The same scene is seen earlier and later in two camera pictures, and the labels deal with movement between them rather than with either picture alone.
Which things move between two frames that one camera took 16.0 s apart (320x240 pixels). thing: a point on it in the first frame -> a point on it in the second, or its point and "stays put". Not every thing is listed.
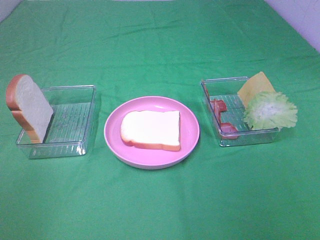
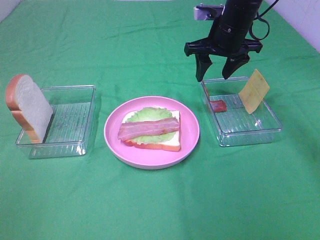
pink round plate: (152, 157) stays put
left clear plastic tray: (70, 130) stays put
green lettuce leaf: (268, 110) -> (150, 114)
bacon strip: (228, 131) -> (131, 130)
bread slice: (30, 106) stays put
